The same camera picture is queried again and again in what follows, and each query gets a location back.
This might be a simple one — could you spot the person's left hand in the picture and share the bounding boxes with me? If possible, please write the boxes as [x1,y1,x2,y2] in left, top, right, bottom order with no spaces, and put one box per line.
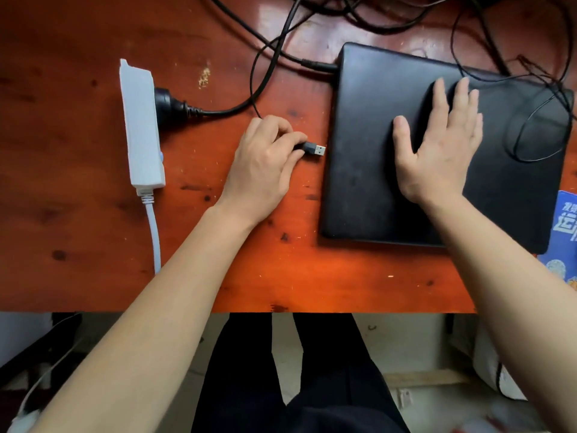
[217,115,308,225]

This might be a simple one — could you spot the person's right hand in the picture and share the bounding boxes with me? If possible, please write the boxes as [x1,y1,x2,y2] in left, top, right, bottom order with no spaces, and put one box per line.
[392,77,484,208]

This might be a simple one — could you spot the black usb cable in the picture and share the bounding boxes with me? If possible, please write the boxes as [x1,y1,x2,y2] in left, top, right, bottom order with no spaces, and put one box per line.
[249,38,326,159]

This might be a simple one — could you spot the black laptop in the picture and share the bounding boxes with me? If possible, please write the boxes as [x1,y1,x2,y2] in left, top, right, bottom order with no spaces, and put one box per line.
[318,41,575,255]

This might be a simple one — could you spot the person's right forearm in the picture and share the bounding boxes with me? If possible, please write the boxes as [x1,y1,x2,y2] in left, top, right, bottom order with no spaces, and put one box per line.
[424,194,577,433]

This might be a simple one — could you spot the person's left forearm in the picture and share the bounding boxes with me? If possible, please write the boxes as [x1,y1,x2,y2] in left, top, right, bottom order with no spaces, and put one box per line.
[27,204,258,433]

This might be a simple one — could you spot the blue printed packet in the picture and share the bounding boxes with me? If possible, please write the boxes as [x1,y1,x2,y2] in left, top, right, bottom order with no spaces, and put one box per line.
[537,190,577,291]

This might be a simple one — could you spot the white power strip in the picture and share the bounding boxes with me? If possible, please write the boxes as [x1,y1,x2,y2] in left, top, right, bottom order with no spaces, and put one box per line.
[119,59,166,196]

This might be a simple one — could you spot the person's black trousers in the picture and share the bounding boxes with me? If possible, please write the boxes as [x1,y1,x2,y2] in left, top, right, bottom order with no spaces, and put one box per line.
[191,313,412,433]

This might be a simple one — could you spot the wooden plank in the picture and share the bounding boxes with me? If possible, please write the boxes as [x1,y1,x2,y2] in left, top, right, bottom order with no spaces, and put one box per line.
[383,369,474,389]

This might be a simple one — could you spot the white bag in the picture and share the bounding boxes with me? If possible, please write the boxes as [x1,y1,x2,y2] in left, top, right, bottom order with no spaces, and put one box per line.
[472,324,528,402]

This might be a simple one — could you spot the thin black looped cable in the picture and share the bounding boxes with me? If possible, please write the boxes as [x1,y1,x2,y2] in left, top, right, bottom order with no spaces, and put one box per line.
[451,0,577,164]

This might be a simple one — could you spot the black power plug cable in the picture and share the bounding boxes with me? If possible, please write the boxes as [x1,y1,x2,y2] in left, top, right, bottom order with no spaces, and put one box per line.
[154,0,307,127]

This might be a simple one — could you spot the tangled black cables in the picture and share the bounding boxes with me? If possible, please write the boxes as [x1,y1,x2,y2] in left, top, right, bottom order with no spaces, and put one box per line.
[288,0,577,36]

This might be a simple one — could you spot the black laptop charger cable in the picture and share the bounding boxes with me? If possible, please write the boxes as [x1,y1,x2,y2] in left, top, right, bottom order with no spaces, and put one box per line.
[207,0,340,75]

